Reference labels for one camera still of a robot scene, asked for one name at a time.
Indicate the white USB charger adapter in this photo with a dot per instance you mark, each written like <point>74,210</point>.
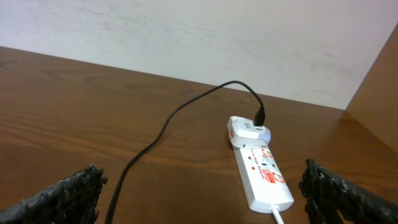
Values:
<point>244,134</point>

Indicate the white power strip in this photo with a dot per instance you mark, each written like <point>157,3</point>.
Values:
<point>264,185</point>

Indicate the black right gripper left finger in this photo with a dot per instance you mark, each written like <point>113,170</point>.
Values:
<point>70,200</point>

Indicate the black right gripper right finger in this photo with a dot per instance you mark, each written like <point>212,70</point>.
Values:
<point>333,199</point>

